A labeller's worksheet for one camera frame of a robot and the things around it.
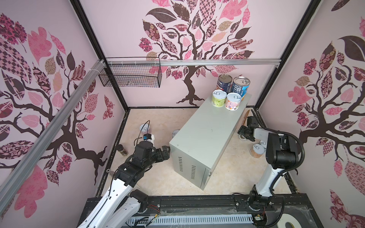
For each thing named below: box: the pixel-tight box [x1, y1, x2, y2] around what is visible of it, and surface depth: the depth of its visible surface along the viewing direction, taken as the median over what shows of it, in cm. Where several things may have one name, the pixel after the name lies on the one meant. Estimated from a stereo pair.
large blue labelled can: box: [231, 76, 251, 99], surface depth 72 cm
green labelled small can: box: [211, 89, 228, 108], surface depth 73 cm
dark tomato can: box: [216, 74, 233, 94], surface depth 74 cm
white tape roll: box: [277, 213, 303, 228], surface depth 70 cm
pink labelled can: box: [224, 92, 242, 111], surface depth 71 cm
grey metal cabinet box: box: [169, 94, 252, 191], surface depth 64 cm
